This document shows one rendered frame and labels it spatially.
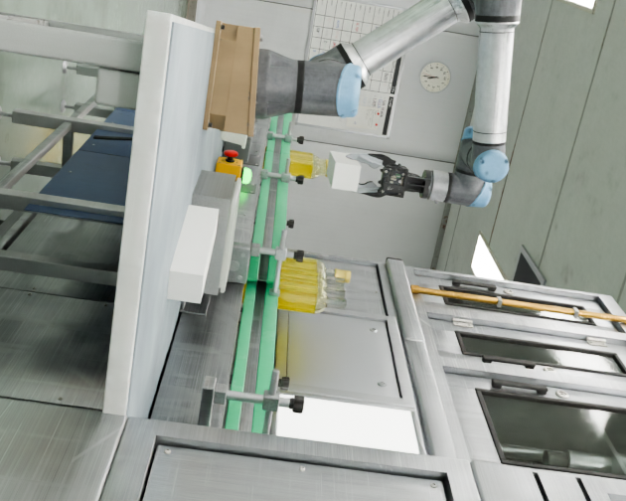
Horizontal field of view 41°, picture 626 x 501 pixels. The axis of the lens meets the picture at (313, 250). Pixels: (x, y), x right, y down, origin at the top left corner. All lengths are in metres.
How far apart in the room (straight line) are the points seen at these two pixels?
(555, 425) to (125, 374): 1.30
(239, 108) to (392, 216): 6.65
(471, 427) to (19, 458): 1.23
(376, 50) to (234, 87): 0.39
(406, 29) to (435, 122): 6.16
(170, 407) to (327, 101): 0.73
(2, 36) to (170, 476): 0.61
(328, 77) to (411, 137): 6.32
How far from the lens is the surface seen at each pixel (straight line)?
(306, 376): 2.06
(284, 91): 1.83
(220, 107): 1.78
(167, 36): 1.11
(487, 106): 1.94
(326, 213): 8.32
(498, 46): 1.92
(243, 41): 1.77
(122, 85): 1.17
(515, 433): 2.14
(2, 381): 2.00
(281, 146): 2.94
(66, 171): 2.44
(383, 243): 8.47
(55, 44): 1.18
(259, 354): 1.78
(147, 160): 1.12
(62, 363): 2.07
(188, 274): 1.50
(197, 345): 1.75
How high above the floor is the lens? 0.89
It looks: 4 degrees up
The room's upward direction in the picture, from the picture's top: 98 degrees clockwise
